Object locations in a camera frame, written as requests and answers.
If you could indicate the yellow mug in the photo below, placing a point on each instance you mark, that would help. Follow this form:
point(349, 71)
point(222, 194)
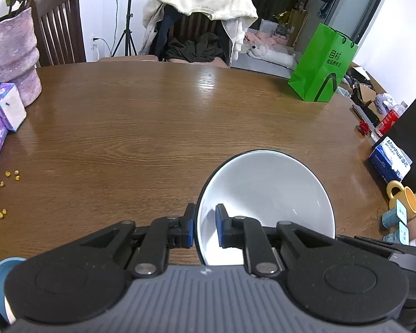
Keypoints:
point(410, 197)

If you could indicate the white wall socket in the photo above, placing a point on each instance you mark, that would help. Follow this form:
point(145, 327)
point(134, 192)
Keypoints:
point(95, 43)

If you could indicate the red ribbon bow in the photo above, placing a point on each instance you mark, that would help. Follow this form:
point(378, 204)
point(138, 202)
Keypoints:
point(365, 128)

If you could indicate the dark wooden chair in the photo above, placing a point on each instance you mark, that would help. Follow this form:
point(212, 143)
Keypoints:
point(59, 24)
point(197, 24)

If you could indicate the black paper bag orange mark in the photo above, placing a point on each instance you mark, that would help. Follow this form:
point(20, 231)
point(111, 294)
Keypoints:
point(412, 138)

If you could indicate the dark blue garment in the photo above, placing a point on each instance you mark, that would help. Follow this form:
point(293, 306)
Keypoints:
point(168, 27)

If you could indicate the brown paper bag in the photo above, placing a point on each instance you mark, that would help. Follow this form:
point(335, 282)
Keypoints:
point(296, 24)

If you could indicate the water bottle red label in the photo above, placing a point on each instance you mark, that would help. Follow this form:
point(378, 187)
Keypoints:
point(390, 119)

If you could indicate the pink cloth pile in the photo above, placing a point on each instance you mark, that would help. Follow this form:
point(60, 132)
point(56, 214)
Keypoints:
point(260, 36)

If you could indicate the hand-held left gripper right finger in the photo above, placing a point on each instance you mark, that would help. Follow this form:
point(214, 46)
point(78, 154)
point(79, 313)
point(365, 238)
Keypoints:
point(221, 227)

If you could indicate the brown seat cushion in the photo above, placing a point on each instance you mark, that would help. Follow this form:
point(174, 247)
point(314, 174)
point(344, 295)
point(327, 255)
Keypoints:
point(131, 58)
point(211, 63)

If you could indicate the pink glitter vase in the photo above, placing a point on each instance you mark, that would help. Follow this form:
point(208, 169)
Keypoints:
point(10, 55)

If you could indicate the white plush toy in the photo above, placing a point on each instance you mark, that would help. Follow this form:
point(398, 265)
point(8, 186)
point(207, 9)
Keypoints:
point(270, 53)

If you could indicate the green paper bag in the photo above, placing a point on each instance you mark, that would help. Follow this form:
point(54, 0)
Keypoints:
point(319, 66)

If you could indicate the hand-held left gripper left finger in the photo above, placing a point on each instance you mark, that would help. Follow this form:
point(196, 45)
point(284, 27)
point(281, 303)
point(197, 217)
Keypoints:
point(189, 225)

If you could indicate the black studio light stand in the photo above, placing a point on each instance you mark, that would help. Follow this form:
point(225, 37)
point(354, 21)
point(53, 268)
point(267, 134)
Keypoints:
point(128, 14)

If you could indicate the dark crumpled cloth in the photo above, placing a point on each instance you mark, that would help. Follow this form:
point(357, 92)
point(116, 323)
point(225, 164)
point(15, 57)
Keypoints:
point(194, 50)

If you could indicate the blue tissue box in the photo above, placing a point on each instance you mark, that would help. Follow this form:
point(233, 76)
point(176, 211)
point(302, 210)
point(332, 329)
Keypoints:
point(388, 161)

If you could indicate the scattered yellow snack crumbs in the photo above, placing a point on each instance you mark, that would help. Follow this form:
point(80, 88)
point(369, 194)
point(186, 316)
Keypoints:
point(7, 172)

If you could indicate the sliding glass door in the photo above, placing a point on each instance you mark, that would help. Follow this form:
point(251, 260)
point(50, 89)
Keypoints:
point(332, 0)

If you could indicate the open cardboard box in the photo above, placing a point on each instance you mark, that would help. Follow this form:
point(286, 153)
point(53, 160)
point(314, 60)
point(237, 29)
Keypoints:
point(365, 92)

